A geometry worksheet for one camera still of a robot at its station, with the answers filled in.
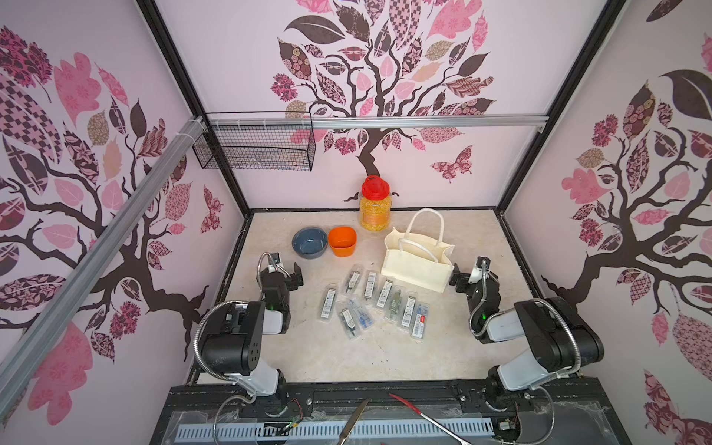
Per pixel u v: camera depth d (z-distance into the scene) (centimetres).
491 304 70
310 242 107
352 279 97
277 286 72
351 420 71
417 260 88
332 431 70
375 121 93
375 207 106
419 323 87
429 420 69
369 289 95
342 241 105
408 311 90
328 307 90
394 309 90
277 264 78
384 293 93
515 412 72
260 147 122
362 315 88
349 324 86
